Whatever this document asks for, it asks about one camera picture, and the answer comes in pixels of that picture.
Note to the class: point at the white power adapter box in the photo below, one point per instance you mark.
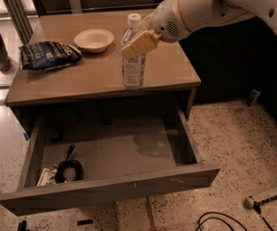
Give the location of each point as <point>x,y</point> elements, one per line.
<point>47,177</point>

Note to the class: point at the white paper bowl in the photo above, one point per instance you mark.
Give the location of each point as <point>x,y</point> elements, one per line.
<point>94,40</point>

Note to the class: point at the grey open drawer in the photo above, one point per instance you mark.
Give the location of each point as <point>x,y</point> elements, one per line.
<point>129,157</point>

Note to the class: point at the brown counter cabinet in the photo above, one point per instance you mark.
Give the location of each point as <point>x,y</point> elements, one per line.
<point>96,75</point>

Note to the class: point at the white power strip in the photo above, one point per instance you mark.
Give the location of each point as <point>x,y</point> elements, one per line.
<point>260,198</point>

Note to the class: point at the small black floor object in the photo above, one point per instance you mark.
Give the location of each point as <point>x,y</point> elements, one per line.
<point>84,222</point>

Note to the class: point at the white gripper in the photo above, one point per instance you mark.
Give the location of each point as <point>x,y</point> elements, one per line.
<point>167,20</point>

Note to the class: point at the blue chip bag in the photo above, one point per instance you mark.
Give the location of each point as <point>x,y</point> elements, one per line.
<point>47,55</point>

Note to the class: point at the clear plastic water bottle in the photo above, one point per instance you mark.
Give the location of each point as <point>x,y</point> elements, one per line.
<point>132,69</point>

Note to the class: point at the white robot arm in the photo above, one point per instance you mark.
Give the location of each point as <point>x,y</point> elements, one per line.
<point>198,14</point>

